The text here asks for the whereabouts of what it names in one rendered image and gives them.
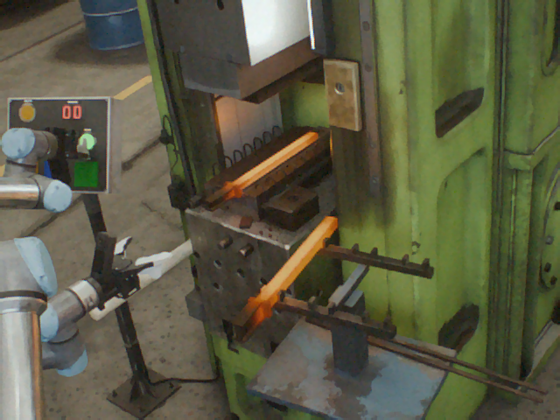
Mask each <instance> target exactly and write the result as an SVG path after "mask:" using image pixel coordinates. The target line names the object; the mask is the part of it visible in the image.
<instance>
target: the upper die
mask: <svg viewBox="0 0 560 420"><path fill-rule="evenodd" d="M312 47H313V45H312V35H309V36H306V37H304V38H303V39H302V40H300V41H298V42H297V43H295V44H293V45H289V46H287V47H285V48H284V49H283V50H281V51H279V52H275V53H273V55H271V56H269V57H268V58H266V59H264V60H262V61H259V62H257V63H255V64H254V65H252V66H250V65H243V64H239V63H234V62H233V61H232V60H230V61H224V60H219V59H209V58H204V57H200V56H194V55H189V54H186V52H179V53H178V56H179V61H180V65H181V66H182V72H183V76H184V81H185V87H186V88H190V89H194V90H199V91H203V92H208V93H211V94H217V95H224V96H227V97H233V98H236V99H242V98H245V97H247V96H249V95H251V94H253V93H254V92H256V91H258V90H259V89H262V88H265V86H266V85H268V84H270V83H271V82H273V81H276V80H278V79H280V78H282V77H283V76H285V75H286V74H288V73H290V72H293V71H295V69H297V68H298V67H301V66H302V65H304V64H305V63H308V62H310V61H312V60H314V59H316V58H317V57H319V56H320V55H322V53H317V52H312Z"/></svg>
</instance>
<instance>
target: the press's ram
mask: <svg viewBox="0 0 560 420"><path fill-rule="evenodd" d="M156 2H157V11H158V15H159V21H160V25H161V30H162V35H163V41H164V45H165V49H166V50H170V51H174V52H180V53H183V52H186V54H189V55H194V56H200V57H204V58H209V59H215V60H224V61H230V60H232V61H233V62H234V63H239V64H243V65H250V66H252V65H254V64H255V63H257V62H259V61H262V60H265V59H266V58H268V57H269V56H271V55H273V53H277V52H279V51H281V50H283V49H284V48H285V47H287V46H290V45H293V44H295V43H297V42H298V41H300V40H302V39H304V38H305V37H306V36H309V35H311V34H312V28H311V17H310V8H309V0H156Z"/></svg>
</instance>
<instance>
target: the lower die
mask: <svg viewBox="0 0 560 420"><path fill-rule="evenodd" d="M316 129H321V130H326V132H324V133H322V135H320V136H318V137H317V138H315V139H314V140H312V141H311V142H309V143H307V144H306V145H304V146H303V147H301V148H300V149H298V151H296V152H295V153H293V154H292V155H289V156H288V157H287V158H285V159H284V160H282V161H281V162H279V163H278V164H275V166H273V167H272V168H270V169H269V170H267V171H266V172H265V173H263V174H262V175H259V176H258V177H256V178H254V179H253V180H251V182H250V183H248V184H247V185H245V186H243V187H242V188H240V190H241V196H240V198H239V199H237V198H234V199H232V200H230V201H229V202H227V203H226V204H225V205H223V206H221V207H220V208H223V209H225V210H228V211H231V213H235V214H239V215H241V216H244V217H253V220H256V221H261V220H262V219H264V218H265V217H266V216H268V215H269V214H268V213H266V214H263V213H262V212H261V209H259V207H261V206H262V204H263V203H264V199H265V196H264V190H263V188H262V187H261V186H259V185H258V186H257V187H256V189H255V185H256V184H262V185H263V186H264V187H265V189H266V193H267V199H268V200H269V199H271V198H272V196H274V194H275V187H274V182H273V180H272V179H271V178H268V182H265V179H266V177H267V176H271V177H273V178H274V179H275V180H276V182H277V189H278V191H279V192H281V191H282V190H283V189H284V188H285V177H284V174H283V173H282V172H281V171H279V172H278V174H277V170H278V169H282V170H284V171H285V173H286V175H287V182H288V185H290V184H293V183H294V182H295V180H296V172H295V168H294V166H293V164H288V168H286V163H287V162H293V163H294V164H295V165H296V167H297V175H298V176H299V177H301V176H303V175H304V174H305V161H304V160H303V159H302V158H301V157H299V158H298V161H297V160H296V158H297V156H303V157H304V158H305V160H306V163H308V170H309V171H310V170H312V169H313V168H314V167H315V166H314V165H315V157H314V154H313V153H312V152H311V151H309V152H308V155H305V151H306V149H312V150H313V151H315V153H316V155H317V163H318V164H319V163H320V162H322V161H324V160H325V151H324V147H322V146H321V145H320V144H318V145H317V148H315V144H316V143H322V144H324V145H325V147H326V156H327V158H329V157H330V156H331V155H332V152H331V142H330V128H327V127H324V126H318V127H316V128H314V127H311V126H306V125H305V126H304V127H303V128H302V127H298V126H294V127H292V128H290V129H287V130H286V131H285V132H284V133H283V134H282V135H280V136H278V137H277V138H274V139H273V140H272V141H269V142H268V143H266V144H265V145H264V146H263V147H259V148H258V149H256V151H254V152H253V153H251V154H249V155H248V156H246V157H244V158H243V159H241V160H239V161H238V162H236V163H235V164H233V166H231V167H228V168H227V169H226V170H224V171H223V172H222V173H219V174H218V175H216V176H214V177H212V178H210V179H209V180H208V181H207V182H206V183H204V184H203V186H204V190H205V195H206V198H208V196H209V195H211V194H212V193H216V192H217V191H219V190H220V189H221V188H222V187H224V184H225V183H226V182H228V183H233V182H235V180H237V179H238V178H239V177H241V176H242V175H244V174H246V173H248V172H250V171H251V170H253V169H254V168H256V167H257V166H258V165H259V164H261V163H263V162H264V161H266V160H267V159H269V158H271V157H272V156H274V155H275V154H277V153H278V152H280V151H282V150H283V148H285V147H286V146H288V145H290V144H293V143H294V142H296V141H297V140H298V139H299V138H301V137H303V136H304V135H306V133H308V132H313V131H314V130H316ZM331 169H332V167H331V168H330V169H329V170H327V171H325V172H324V173H322V174H320V175H319V176H318V177H316V178H315V179H314V180H313V181H312V182H311V183H310V184H309V185H311V184H312V183H313V182H315V180H316V179H318V178H319V177H321V176H322V175H324V174H326V173H327V172H329V171H330V170H331ZM309 185H306V186H304V187H303V188H306V187H307V186H309ZM227 206H228V209H227Z"/></svg>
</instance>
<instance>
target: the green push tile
mask: <svg viewBox="0 0 560 420"><path fill-rule="evenodd" d="M98 173H99V162H98V161H75V166H74V186H75V187H98Z"/></svg>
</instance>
